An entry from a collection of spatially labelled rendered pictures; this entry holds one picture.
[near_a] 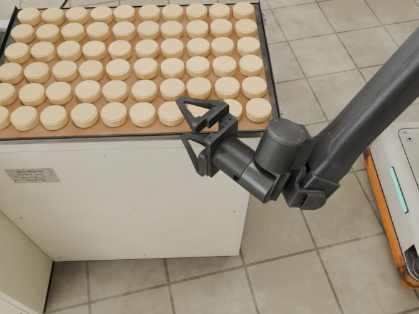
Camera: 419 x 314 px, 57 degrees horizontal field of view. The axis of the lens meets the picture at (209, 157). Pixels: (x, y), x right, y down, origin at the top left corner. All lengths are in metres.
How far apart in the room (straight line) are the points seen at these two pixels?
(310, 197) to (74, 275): 1.21
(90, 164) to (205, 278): 0.80
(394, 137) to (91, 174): 1.17
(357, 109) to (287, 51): 1.76
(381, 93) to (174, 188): 0.60
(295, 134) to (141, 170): 0.48
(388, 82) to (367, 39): 1.96
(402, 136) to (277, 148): 1.20
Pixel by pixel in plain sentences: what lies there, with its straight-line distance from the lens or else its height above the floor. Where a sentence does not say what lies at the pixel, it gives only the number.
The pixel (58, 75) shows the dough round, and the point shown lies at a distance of 0.89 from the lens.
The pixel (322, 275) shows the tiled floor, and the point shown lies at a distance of 1.63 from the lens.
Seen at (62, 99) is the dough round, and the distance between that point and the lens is 0.84.
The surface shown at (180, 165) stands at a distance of 0.91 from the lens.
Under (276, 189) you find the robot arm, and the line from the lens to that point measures 0.59.
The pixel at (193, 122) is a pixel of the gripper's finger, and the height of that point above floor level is 1.06.
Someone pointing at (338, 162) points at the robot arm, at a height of 1.03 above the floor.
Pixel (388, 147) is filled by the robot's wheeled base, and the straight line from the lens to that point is 1.67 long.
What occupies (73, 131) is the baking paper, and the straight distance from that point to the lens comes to 0.80.
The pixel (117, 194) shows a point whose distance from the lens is 1.05.
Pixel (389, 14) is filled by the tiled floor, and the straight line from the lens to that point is 2.75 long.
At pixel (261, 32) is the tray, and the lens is 0.97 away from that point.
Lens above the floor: 1.51
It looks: 57 degrees down
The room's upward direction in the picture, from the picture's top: straight up
